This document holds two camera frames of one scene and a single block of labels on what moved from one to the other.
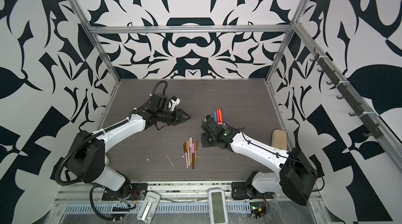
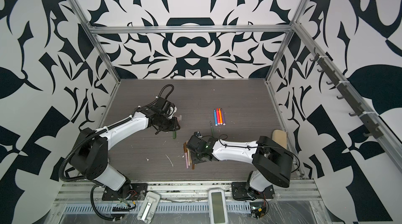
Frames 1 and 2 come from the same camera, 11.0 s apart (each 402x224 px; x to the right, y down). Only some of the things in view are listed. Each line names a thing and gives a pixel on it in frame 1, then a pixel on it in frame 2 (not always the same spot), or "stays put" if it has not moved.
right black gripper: (204, 143) → (193, 158)
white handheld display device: (218, 210) stays put
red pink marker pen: (218, 116) stays put
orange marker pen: (220, 116) stays put
